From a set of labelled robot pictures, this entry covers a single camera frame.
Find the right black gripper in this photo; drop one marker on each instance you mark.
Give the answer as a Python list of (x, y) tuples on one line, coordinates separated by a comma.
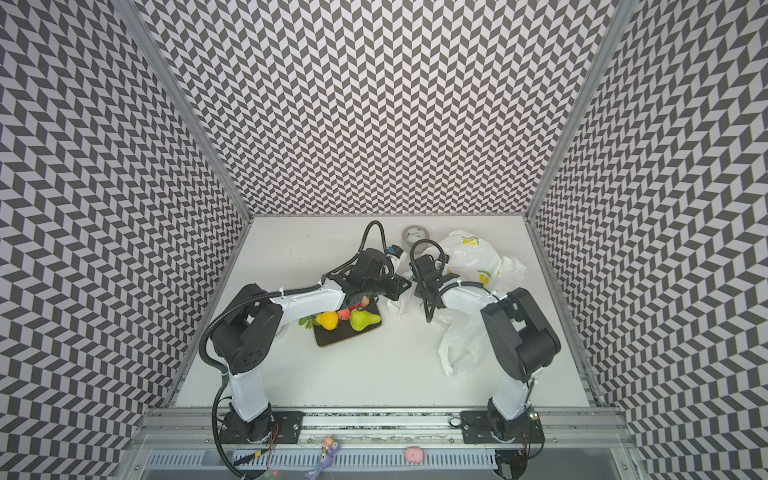
[(424, 274)]

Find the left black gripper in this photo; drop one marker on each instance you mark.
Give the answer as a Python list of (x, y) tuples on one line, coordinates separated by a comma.
[(400, 283)]

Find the white plastic bag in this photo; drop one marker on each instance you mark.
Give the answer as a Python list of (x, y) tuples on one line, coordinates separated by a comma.
[(485, 276)]

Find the green fake pear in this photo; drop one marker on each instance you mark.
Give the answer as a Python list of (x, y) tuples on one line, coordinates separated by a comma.
[(359, 320)]

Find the yellow fake lemon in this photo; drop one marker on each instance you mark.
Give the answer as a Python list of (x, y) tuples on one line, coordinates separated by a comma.
[(329, 321)]

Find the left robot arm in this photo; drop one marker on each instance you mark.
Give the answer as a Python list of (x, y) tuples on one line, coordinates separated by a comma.
[(238, 340)]

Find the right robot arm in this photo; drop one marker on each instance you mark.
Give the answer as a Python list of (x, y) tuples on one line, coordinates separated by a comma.
[(521, 337)]

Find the grey tape roll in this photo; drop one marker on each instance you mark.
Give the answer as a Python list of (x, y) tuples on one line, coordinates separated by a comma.
[(414, 233)]

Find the black square tray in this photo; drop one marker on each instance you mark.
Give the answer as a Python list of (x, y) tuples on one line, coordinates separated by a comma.
[(344, 331)]

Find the purple toy figure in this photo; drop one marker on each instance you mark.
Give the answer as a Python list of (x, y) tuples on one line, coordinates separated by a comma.
[(329, 449)]

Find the pink round toy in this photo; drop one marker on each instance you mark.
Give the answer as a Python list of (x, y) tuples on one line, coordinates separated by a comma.
[(414, 455)]

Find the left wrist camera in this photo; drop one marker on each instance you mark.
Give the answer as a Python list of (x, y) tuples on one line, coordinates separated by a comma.
[(395, 251)]

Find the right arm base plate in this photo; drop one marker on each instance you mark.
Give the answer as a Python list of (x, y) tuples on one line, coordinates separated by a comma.
[(483, 427)]

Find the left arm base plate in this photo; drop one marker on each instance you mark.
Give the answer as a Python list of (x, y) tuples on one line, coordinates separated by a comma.
[(281, 427)]

